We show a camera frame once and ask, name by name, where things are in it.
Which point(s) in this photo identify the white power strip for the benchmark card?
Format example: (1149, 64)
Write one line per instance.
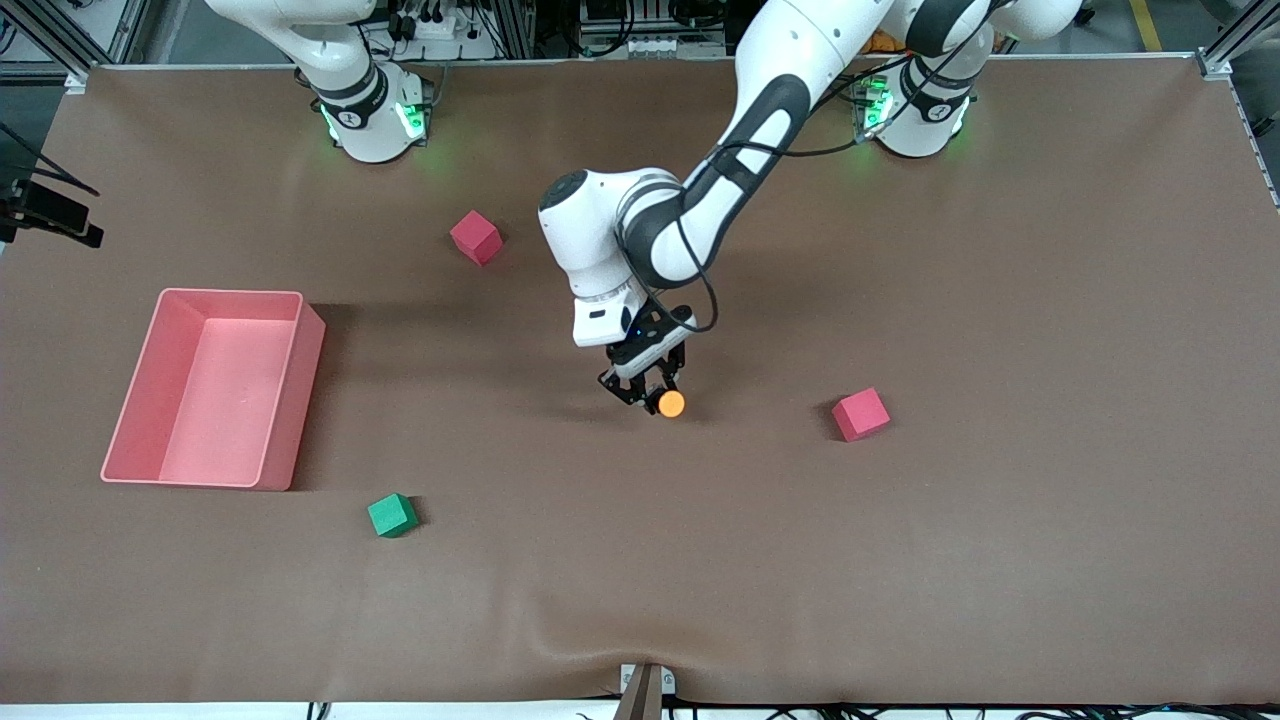
(440, 25)

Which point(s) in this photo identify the brown table mat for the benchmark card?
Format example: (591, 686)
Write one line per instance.
(640, 560)

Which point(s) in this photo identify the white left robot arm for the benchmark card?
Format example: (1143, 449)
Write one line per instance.
(590, 240)

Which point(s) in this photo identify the pink foam cube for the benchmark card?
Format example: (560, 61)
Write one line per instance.
(476, 238)
(860, 415)

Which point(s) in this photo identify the orange push button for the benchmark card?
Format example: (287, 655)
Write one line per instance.
(671, 404)

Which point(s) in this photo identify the green foam cube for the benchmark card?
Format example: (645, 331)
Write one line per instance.
(392, 515)

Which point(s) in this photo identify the grey metal clamp bracket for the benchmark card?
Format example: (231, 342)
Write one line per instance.
(640, 690)

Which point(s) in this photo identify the orange snack bags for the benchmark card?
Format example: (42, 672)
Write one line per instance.
(885, 42)

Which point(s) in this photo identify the pink plastic bin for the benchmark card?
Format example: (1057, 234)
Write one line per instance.
(230, 400)

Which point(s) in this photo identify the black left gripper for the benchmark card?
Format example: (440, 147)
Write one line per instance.
(655, 362)

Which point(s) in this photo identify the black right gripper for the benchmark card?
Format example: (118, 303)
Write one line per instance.
(53, 208)

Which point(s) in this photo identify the white terminal strip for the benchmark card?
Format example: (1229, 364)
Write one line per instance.
(670, 46)

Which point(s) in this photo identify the aluminium frame post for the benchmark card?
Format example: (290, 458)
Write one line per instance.
(75, 80)
(1215, 62)

